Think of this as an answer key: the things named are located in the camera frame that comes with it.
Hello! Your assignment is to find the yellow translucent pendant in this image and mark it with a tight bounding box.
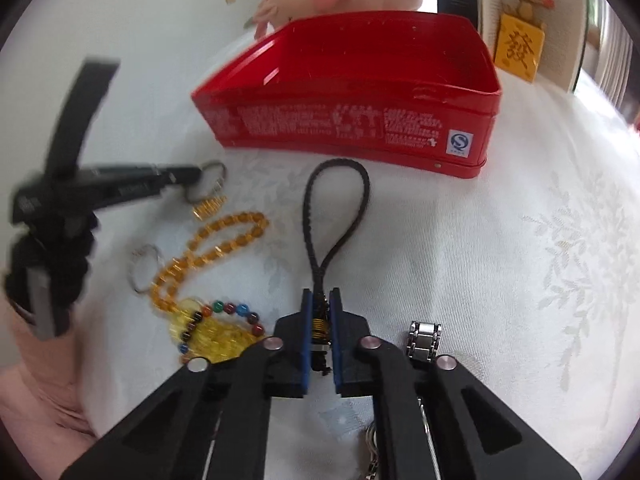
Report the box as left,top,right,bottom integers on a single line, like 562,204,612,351
170,298,253,362

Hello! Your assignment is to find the multicolour bead bracelet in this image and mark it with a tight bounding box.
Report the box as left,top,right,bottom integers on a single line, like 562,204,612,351
177,300,267,367

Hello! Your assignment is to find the silver chain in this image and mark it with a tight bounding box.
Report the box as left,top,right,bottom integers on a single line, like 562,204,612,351
362,421,382,480

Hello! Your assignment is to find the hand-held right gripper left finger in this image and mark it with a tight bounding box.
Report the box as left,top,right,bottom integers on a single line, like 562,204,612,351
60,287,314,480

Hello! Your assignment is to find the amber bead strand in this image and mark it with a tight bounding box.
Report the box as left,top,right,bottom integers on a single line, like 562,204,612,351
149,211,271,312

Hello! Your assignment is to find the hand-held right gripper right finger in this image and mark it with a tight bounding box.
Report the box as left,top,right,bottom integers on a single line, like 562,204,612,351
329,287,582,480

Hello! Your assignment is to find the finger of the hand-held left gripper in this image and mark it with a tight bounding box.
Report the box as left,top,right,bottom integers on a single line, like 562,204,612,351
159,163,204,192

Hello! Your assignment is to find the person's left forearm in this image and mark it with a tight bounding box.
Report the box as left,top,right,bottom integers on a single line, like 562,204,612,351
0,287,103,443

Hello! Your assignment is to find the red tin box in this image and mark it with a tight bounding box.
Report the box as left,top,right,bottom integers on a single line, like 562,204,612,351
191,11,502,180

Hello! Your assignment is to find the silver key ring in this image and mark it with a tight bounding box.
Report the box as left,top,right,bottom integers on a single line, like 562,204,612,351
130,244,163,295

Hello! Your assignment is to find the white desk calendar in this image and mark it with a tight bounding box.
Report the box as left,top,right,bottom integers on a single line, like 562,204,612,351
474,0,594,94

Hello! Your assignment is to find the black braided cord keychain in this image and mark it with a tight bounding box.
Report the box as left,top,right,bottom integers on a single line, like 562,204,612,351
301,158,372,376

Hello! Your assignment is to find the silver metal watch band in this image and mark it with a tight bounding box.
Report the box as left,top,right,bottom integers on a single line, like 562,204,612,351
406,320,444,362

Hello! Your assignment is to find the gold coil keychain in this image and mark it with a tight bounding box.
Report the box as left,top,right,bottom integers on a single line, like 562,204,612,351
187,159,230,220

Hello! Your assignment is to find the person's left hand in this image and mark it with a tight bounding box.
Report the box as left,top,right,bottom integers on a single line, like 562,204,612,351
4,212,98,338

